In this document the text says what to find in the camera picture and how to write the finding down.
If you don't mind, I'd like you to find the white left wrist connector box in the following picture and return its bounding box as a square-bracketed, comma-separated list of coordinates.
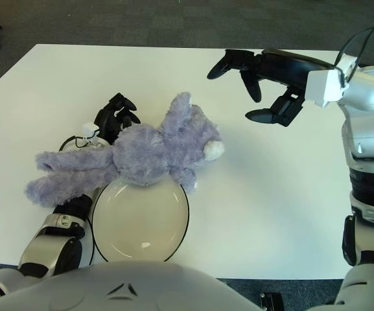
[82, 121, 97, 137]

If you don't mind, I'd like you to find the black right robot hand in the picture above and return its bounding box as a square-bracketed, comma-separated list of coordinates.
[206, 48, 333, 127]

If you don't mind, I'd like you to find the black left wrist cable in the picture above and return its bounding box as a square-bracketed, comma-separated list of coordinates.
[58, 135, 87, 153]

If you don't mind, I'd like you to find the white right wrist connector box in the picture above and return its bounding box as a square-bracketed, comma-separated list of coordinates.
[305, 66, 348, 109]

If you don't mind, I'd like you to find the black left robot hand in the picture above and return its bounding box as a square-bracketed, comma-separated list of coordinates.
[94, 93, 141, 145]

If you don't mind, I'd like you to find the purple plush bunny doll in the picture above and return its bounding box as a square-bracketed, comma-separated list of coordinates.
[25, 92, 226, 208]

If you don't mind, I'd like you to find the black bracket under table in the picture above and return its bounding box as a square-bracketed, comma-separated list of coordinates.
[259, 291, 283, 311]

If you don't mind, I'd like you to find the white plate with black rim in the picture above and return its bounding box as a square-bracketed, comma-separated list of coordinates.
[91, 178, 191, 263]

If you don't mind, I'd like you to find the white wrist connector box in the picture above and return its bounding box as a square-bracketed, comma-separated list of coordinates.
[82, 121, 97, 137]
[305, 66, 348, 109]

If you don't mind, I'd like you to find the grey robot torso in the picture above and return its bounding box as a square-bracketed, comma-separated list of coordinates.
[0, 260, 265, 311]

